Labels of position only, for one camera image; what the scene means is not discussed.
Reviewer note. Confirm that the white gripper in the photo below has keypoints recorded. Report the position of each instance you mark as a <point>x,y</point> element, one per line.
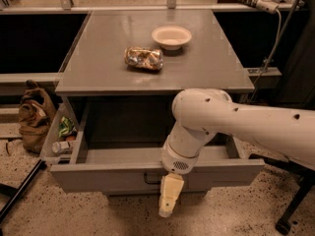
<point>175,162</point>

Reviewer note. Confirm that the grey top drawer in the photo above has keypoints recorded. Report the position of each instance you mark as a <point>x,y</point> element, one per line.
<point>118,151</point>

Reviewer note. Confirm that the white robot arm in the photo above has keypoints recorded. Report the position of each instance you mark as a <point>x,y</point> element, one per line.
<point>200,114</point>

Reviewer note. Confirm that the grey drawer cabinet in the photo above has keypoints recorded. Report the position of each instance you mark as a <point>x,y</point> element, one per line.
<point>121,77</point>

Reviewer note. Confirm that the clear plastic storage bin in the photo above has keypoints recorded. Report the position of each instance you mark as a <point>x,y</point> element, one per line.
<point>47,154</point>

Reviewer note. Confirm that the white can in bin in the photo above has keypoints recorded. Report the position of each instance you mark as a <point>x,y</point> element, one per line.
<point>62,147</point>

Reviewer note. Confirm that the green snack packet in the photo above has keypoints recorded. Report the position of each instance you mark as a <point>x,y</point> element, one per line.
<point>66,127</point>

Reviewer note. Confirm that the crushed shiny snack bag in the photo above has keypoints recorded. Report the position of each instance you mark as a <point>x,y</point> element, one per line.
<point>144,58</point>

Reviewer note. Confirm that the black floor stand leg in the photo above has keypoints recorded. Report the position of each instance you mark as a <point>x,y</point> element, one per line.
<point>14,193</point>

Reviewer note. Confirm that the white paper bowl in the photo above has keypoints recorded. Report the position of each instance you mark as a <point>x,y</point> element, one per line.
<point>171,37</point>

